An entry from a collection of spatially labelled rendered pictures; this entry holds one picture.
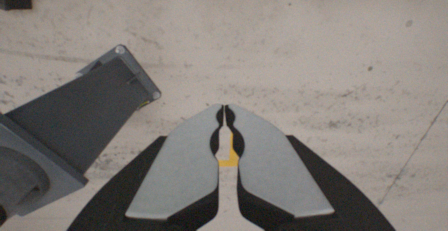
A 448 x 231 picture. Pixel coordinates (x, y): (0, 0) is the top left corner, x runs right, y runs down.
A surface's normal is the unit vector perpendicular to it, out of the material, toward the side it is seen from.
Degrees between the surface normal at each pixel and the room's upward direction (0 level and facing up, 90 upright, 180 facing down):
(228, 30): 0
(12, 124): 90
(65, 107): 90
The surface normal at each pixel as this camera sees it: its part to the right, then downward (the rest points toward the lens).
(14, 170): 0.81, -0.28
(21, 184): 0.93, -0.03
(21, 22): 0.02, 0.47
